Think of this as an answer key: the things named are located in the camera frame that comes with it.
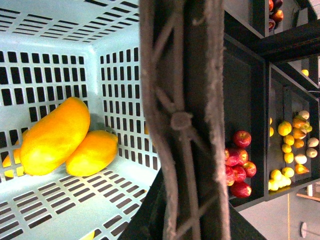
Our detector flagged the yellow mango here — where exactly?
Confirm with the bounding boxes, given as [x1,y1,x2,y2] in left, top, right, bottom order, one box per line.
[19,97,91,176]
[65,130,118,177]

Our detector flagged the brown basket handle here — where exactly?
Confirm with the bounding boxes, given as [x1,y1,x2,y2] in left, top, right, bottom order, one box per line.
[139,0,231,240]

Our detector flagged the light teal plastic basket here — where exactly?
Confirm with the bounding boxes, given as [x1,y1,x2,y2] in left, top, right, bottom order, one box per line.
[0,0,161,240]

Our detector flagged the red apple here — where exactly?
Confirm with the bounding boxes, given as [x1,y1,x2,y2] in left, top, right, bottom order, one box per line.
[230,181,252,198]
[232,130,252,148]

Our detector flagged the dark wooden display stand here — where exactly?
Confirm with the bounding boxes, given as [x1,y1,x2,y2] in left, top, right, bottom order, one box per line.
[223,0,320,211]

